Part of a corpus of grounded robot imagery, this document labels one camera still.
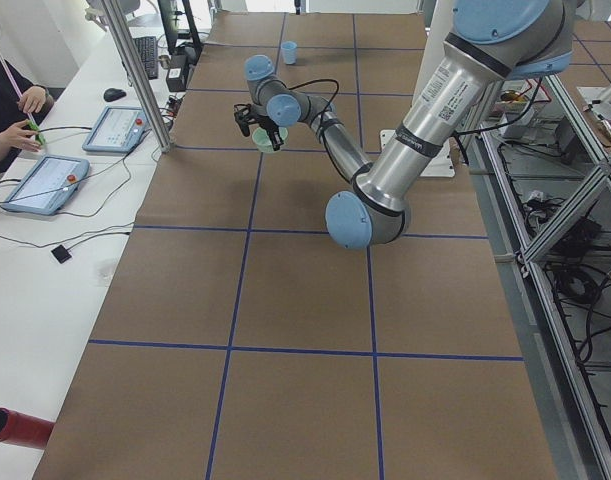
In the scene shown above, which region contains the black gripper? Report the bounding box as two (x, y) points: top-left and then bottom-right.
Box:
(233, 103), (284, 151)

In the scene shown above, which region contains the light green bowl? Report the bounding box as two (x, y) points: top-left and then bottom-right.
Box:
(251, 127), (289, 154)

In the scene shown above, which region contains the light blue cup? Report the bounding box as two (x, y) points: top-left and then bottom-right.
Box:
(281, 41), (298, 65)

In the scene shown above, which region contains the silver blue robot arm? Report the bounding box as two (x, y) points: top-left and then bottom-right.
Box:
(234, 1), (577, 249)

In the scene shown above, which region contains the person's hand upper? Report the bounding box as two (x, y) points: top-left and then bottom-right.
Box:
(18, 85), (53, 114)

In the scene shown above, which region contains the person's hand lower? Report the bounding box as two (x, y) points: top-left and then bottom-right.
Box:
(0, 120), (42, 152)

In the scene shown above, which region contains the black box on desk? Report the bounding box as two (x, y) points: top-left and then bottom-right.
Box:
(166, 55), (189, 93)

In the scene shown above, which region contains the far blue teach pendant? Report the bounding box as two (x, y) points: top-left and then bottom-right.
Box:
(82, 106), (149, 154)

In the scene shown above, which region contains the blue teach pendant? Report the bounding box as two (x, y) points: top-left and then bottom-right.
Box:
(82, 106), (149, 154)
(1, 155), (90, 216)

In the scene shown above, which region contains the black keyboard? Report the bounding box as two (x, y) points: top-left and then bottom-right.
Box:
(133, 36), (159, 80)

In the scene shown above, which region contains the black computer mouse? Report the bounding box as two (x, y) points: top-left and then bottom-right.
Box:
(103, 88), (127, 102)

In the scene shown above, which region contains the brown paper table mat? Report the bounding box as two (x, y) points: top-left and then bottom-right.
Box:
(35, 14), (557, 479)

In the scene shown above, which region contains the near blue teach pendant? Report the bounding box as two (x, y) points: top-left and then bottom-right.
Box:
(1, 155), (90, 216)

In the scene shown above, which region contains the small black square pad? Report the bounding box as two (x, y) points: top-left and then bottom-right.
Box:
(51, 245), (72, 264)

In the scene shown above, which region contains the red cylinder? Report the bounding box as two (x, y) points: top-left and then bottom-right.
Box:
(0, 407), (54, 450)

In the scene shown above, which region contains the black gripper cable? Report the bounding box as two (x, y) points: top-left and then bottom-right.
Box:
(284, 78), (341, 146)

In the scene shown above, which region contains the aluminium frame post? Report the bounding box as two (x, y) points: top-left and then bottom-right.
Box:
(100, 0), (172, 153)

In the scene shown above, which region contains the green handled grabber stick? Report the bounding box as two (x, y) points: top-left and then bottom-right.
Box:
(0, 51), (51, 162)

